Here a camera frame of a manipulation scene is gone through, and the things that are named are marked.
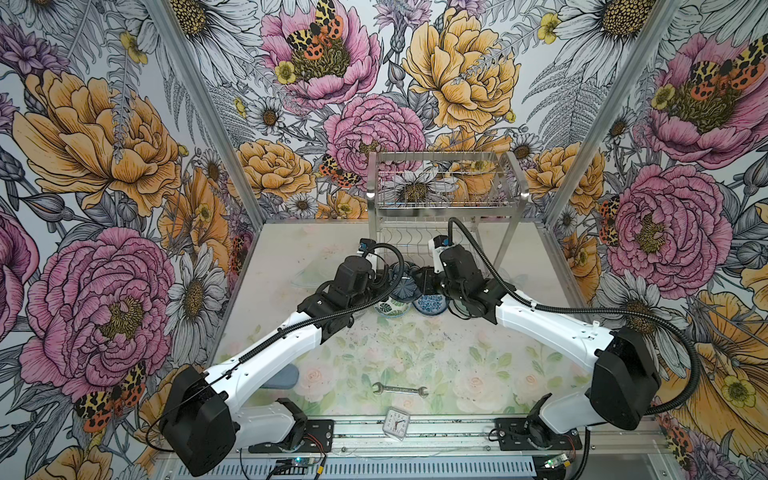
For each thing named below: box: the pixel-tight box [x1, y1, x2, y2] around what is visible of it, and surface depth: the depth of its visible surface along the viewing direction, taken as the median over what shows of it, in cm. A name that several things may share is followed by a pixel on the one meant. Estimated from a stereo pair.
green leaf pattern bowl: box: [374, 298, 412, 318], surface depth 96 cm
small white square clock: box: [382, 406, 410, 442], surface depth 76 cm
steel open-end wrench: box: [372, 382, 429, 397], surface depth 83 cm
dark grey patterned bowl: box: [389, 276, 422, 303], surface depth 84 cm
